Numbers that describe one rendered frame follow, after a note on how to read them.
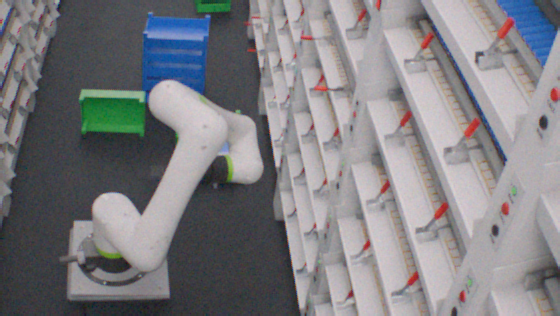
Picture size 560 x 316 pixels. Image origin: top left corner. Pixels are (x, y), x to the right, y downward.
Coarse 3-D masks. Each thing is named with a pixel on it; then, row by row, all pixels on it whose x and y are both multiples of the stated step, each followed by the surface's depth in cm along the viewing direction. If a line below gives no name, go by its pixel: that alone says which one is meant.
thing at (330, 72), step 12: (312, 12) 220; (324, 12) 219; (312, 24) 220; (324, 24) 219; (312, 36) 219; (324, 48) 209; (324, 60) 204; (336, 60) 204; (324, 72) 200; (336, 72) 199; (336, 84) 195; (336, 108) 187; (348, 108) 187
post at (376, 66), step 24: (408, 0) 141; (384, 48) 149; (360, 72) 163; (384, 72) 153; (360, 96) 163; (360, 120) 163; (360, 144) 167; (336, 192) 185; (336, 216) 185; (336, 240) 190; (312, 288) 213; (312, 312) 212
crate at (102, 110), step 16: (80, 96) 296; (96, 96) 297; (112, 96) 299; (128, 96) 300; (144, 96) 302; (96, 112) 309; (112, 112) 310; (128, 112) 311; (144, 112) 307; (96, 128) 311; (112, 128) 313; (128, 128) 314; (144, 128) 312
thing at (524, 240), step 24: (552, 48) 78; (552, 72) 78; (528, 120) 84; (528, 144) 85; (552, 144) 79; (504, 168) 91; (528, 168) 84; (504, 192) 91; (528, 192) 84; (528, 216) 84; (480, 240) 98; (504, 240) 91; (528, 240) 88; (480, 264) 98; (504, 264) 91; (456, 288) 106; (480, 288) 97; (480, 312) 98
